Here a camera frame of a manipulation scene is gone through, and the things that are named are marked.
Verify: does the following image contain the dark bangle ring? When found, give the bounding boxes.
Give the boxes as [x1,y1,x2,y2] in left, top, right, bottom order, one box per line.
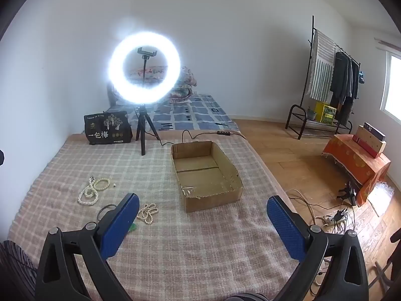
[96,204,118,222]

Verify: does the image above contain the twisted pearl necklace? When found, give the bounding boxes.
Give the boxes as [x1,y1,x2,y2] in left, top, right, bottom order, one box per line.
[77,176,100,207]

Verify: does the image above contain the green jade pendant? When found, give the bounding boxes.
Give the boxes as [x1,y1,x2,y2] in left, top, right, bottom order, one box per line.
[129,223,137,232]

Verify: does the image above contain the small pearl necklace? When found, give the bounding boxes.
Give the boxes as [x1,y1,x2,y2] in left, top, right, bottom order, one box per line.
[136,202,158,225]

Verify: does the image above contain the white power strip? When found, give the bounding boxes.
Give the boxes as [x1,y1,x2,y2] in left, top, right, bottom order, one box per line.
[322,212,348,226]

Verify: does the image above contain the orange cloth covered table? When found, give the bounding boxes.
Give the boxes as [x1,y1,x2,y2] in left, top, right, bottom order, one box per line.
[322,134,391,207]

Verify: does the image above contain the boxes on orange table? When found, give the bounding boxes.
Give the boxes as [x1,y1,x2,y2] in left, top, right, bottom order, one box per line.
[352,123,387,158]

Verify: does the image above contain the black clothes rack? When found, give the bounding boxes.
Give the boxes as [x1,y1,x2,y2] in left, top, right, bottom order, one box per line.
[285,24,364,139]

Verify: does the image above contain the yellow box on rack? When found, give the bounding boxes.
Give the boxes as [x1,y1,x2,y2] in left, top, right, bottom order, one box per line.
[314,101,336,125]

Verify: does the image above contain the brown cardboard box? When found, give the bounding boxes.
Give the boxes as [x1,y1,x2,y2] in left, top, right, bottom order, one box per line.
[171,141,243,213]

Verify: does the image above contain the window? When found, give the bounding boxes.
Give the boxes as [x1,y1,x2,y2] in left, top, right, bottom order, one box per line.
[381,52,401,123]

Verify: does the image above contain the black tripod stand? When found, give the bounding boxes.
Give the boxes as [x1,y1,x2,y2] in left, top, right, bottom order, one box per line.
[135,105,161,156]

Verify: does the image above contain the dark hanging clothes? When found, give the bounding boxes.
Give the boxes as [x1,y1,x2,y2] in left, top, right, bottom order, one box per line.
[330,51,360,126]

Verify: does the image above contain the blue checkered mattress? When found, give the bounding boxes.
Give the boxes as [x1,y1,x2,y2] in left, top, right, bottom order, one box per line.
[105,93,242,133]

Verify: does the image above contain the folded floral quilt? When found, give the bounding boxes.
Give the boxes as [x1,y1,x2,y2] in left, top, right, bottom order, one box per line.
[128,65,197,103]

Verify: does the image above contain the striped hanging towel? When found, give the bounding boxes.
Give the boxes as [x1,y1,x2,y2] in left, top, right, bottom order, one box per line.
[307,29,336,103]

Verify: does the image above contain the phone holder clamp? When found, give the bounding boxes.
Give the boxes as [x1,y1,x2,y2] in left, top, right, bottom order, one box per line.
[137,47,158,60]

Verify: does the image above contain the black light cable with remote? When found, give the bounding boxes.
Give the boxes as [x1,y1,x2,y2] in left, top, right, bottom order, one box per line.
[147,129,248,147]

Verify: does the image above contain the white ring light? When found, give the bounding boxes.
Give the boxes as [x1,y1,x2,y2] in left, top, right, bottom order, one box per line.
[107,31,181,105]

